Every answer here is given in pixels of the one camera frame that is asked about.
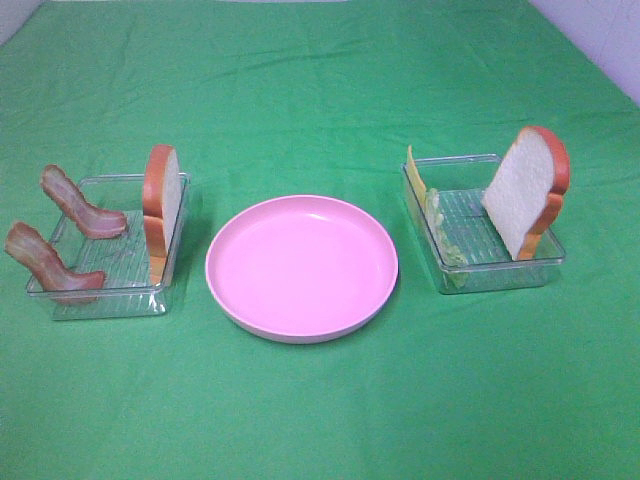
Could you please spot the yellow cheese slice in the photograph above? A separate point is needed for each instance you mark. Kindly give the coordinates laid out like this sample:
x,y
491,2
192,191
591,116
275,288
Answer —
x,y
415,180

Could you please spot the green lettuce leaf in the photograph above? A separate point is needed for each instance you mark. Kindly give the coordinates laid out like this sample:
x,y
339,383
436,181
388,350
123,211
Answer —
x,y
446,250

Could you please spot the bread slice from tray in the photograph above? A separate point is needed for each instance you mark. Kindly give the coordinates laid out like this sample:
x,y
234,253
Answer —
x,y
161,202

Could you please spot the bacon strip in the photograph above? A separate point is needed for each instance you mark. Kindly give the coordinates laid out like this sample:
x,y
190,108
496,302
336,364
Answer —
x,y
92,221
25,244

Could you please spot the pink round plate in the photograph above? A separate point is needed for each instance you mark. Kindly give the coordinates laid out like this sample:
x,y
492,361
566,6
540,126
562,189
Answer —
x,y
302,269

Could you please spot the right clear plastic tray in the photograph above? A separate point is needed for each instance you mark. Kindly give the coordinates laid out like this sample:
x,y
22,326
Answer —
x,y
460,181

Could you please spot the clear plastic tray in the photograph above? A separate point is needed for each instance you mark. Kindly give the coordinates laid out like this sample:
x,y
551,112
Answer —
x,y
460,181
127,291

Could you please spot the bread slice in right tray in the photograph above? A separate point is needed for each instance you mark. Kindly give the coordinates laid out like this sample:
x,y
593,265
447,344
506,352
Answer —
x,y
527,191

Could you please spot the left clear plastic tray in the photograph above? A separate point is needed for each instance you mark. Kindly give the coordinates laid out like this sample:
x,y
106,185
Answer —
x,y
127,291

